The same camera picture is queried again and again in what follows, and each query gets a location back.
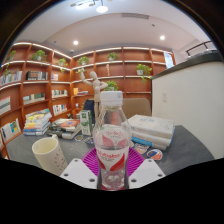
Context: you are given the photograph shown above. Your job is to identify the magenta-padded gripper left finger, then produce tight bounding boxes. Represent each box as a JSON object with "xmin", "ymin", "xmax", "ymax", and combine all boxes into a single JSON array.
[{"xmin": 59, "ymin": 148, "xmax": 101, "ymax": 191}]

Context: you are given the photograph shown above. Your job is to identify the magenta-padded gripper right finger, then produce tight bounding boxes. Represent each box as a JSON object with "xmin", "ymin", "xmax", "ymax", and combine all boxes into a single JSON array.
[{"xmin": 126, "ymin": 148, "xmax": 166, "ymax": 190}]

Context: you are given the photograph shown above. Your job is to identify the clear plastic water bottle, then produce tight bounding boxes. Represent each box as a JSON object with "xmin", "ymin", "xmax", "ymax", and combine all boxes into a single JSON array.
[{"xmin": 91, "ymin": 90, "xmax": 133, "ymax": 192}]

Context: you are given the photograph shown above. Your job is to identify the white book stack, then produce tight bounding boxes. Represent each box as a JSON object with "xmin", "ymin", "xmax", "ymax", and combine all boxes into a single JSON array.
[{"xmin": 128, "ymin": 114, "xmax": 176, "ymax": 151}]

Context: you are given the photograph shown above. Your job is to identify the dark magazine stack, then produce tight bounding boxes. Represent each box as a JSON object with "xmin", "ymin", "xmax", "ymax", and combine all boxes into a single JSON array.
[{"xmin": 46, "ymin": 118, "xmax": 82, "ymax": 140}]

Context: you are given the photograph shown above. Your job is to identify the green and white carton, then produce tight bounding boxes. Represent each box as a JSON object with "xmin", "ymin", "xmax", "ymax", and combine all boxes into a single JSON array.
[{"xmin": 79, "ymin": 109, "xmax": 94, "ymax": 137}]

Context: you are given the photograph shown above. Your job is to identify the tan upholstered chair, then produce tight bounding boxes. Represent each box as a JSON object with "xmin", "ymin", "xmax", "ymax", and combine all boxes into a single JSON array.
[{"xmin": 122, "ymin": 97, "xmax": 153, "ymax": 120}]

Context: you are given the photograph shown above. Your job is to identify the colourful book stack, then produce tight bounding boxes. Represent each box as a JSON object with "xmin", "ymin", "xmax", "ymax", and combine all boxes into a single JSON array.
[{"xmin": 22, "ymin": 108, "xmax": 54, "ymax": 137}]

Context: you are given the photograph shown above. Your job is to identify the dark blue chair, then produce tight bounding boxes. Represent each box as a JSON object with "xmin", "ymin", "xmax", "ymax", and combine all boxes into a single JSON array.
[{"xmin": 81, "ymin": 98, "xmax": 98, "ymax": 116}]

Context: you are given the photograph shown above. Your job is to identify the white counter with dark top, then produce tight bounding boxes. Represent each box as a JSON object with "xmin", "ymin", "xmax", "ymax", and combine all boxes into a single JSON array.
[{"xmin": 150, "ymin": 51, "xmax": 224, "ymax": 160}]

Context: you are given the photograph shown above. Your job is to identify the wooden artist mannequin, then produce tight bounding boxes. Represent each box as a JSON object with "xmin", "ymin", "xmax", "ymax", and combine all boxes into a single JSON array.
[{"xmin": 79, "ymin": 70, "xmax": 109, "ymax": 123}]

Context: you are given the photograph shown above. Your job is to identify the ceiling air vent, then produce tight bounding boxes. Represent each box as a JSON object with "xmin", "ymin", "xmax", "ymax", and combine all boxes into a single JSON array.
[{"xmin": 121, "ymin": 12, "xmax": 150, "ymax": 20}]

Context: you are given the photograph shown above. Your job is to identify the round ceiling lights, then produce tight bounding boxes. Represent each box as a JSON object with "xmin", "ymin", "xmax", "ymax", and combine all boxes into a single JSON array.
[{"xmin": 69, "ymin": 0, "xmax": 167, "ymax": 47}]

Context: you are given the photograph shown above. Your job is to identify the wooden wall shelf unit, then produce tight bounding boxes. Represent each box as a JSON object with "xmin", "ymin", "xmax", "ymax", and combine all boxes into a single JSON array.
[{"xmin": 0, "ymin": 41, "xmax": 176, "ymax": 158}]

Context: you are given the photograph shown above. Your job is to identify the black track light rail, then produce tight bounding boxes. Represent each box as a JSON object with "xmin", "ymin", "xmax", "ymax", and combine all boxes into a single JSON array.
[{"xmin": 184, "ymin": 40, "xmax": 218, "ymax": 57}]

